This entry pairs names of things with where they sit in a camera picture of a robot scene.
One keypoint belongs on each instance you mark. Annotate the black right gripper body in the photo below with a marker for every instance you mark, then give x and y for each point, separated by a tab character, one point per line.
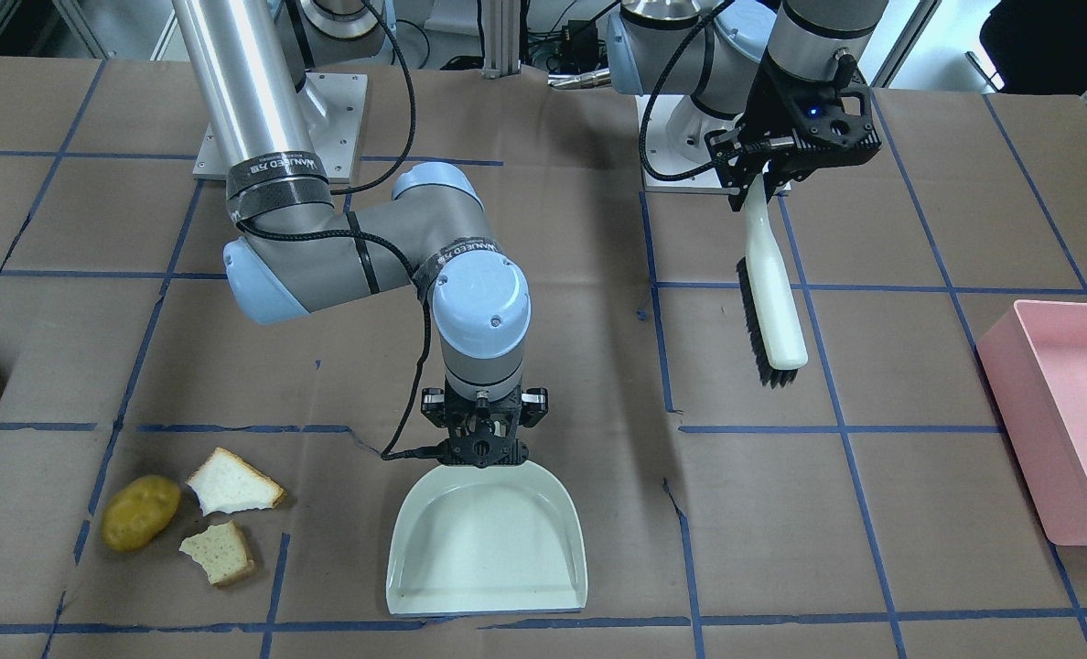
434	408

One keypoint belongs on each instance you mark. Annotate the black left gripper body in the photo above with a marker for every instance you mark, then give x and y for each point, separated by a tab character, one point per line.
779	107

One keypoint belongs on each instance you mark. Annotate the pale green dustpan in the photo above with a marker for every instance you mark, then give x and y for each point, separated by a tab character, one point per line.
484	541

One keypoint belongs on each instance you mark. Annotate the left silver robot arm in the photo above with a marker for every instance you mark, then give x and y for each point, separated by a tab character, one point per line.
739	96

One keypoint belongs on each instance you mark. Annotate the pink plastic bin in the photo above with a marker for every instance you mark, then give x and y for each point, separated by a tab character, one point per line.
1035	359

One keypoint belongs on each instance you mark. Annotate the large bread slice piece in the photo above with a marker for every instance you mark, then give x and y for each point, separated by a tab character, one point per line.
225	483

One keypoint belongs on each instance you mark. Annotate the small bread slice piece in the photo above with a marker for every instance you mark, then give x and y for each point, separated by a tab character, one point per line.
223	553

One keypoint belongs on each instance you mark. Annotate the yellow potato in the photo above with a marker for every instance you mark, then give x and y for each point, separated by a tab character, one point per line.
139	511

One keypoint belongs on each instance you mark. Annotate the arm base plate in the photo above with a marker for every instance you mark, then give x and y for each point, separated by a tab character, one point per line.
251	117
676	142

